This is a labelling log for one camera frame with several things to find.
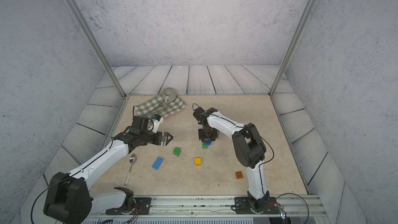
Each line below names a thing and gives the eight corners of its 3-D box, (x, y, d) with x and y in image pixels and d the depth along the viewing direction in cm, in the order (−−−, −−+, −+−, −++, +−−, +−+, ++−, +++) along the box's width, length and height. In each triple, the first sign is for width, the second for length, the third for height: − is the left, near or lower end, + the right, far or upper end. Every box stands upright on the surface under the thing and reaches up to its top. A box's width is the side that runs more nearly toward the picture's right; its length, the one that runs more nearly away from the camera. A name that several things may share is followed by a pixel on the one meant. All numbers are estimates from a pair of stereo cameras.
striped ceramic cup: (162, 104, 115) (160, 98, 110) (165, 92, 124) (163, 86, 119) (174, 104, 115) (173, 98, 110) (176, 92, 124) (175, 86, 119)
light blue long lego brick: (152, 168, 87) (151, 166, 86) (159, 157, 91) (158, 156, 89) (157, 170, 86) (156, 169, 85) (164, 160, 90) (163, 158, 88)
